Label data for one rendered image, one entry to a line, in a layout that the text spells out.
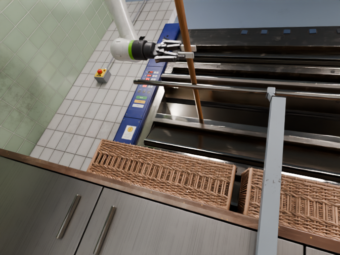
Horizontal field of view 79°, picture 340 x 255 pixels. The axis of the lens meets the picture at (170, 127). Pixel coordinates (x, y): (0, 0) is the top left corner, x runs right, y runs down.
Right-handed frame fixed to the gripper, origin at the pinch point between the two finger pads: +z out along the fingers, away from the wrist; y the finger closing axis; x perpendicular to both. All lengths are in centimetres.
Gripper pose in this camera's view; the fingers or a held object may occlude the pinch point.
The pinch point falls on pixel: (187, 51)
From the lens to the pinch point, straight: 98.0
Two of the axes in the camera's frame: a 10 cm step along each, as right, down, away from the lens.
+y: -2.9, 8.6, -4.1
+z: 9.3, 1.5, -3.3
